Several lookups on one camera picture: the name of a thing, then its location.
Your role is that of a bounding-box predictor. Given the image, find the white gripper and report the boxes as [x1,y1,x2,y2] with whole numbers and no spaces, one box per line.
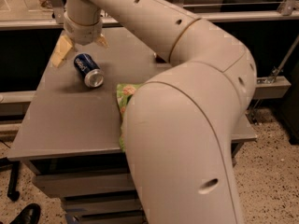
[50,13,108,68]

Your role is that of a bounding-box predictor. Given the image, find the blue pepsi can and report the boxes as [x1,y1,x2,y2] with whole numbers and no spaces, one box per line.
[73,53,104,88]

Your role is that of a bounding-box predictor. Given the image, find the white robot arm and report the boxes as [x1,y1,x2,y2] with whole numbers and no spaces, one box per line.
[64,0,257,224]

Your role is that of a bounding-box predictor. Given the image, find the green dang chips bag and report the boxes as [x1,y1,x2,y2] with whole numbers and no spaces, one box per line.
[116,83,142,152]

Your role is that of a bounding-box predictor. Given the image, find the grey drawer cabinet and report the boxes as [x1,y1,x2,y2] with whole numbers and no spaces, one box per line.
[7,26,258,224]

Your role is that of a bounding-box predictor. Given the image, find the black chair leg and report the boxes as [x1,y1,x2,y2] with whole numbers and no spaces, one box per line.
[7,161,20,202]

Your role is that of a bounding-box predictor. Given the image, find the black shoe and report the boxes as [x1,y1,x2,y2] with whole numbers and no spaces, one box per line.
[9,203,41,224]

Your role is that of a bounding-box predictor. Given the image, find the metal railing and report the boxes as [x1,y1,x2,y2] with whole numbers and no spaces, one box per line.
[0,0,299,31]

